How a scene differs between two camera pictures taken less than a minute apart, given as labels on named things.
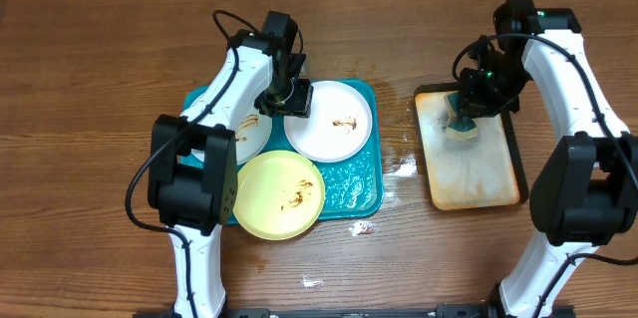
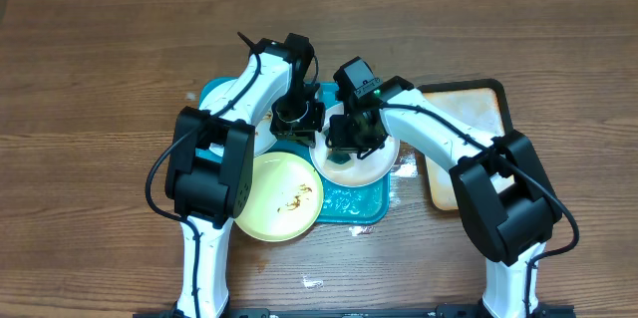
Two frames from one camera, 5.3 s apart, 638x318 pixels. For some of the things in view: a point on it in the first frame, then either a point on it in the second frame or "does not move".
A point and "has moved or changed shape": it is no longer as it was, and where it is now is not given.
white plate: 339,127 has moved or changed shape
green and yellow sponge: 459,126 has moved or changed shape
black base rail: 467,310 does not move
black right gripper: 475,105 -> 346,143
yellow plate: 279,194 does not move
